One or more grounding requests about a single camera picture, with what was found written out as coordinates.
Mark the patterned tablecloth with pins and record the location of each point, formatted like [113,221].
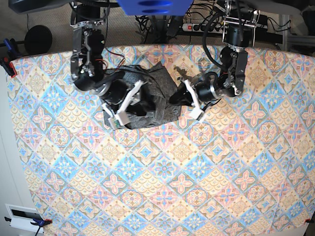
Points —
[247,169]

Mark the clamp bottom right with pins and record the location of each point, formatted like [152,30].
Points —
[310,221]

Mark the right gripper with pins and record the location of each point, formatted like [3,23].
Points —
[119,101]

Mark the blue clamp bottom left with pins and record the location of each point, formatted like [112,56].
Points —
[39,222]

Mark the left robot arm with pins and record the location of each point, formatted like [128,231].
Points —
[238,33]

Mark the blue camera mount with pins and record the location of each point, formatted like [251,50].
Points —
[155,7]

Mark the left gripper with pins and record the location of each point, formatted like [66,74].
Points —
[201,96]

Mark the grey t-shirt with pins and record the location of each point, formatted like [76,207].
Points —
[157,91]

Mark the red black clamp left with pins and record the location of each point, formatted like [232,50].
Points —
[12,52]

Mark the white wall outlet box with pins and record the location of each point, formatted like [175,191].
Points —
[21,217]

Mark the black round stool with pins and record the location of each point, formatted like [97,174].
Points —
[38,40]

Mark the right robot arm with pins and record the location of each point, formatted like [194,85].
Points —
[90,72]

